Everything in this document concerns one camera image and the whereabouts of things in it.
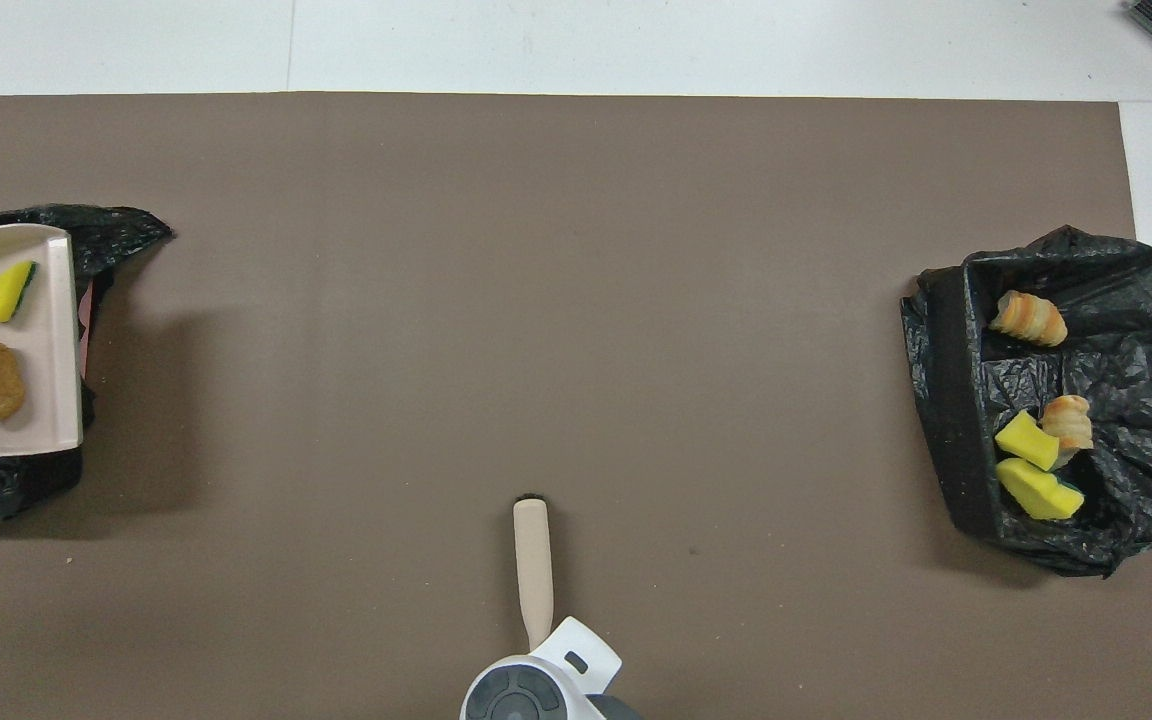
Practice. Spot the beige brush black bristles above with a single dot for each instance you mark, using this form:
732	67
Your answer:
533	570

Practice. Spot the pale bread piece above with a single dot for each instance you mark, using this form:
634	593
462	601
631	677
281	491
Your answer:
1031	318
1071	420

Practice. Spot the beige plastic dustpan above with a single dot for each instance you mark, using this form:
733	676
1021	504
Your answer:
46	350

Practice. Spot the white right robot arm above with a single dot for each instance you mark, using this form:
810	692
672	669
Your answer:
536	685

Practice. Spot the black bag over pink bin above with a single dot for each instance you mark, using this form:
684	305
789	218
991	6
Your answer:
116	235

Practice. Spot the pink bin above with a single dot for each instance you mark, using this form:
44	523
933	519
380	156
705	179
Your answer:
87	330

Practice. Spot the black bag lined bin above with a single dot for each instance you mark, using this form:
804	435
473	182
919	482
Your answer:
1126	360

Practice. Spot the brown table mat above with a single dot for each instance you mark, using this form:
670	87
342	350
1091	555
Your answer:
536	300

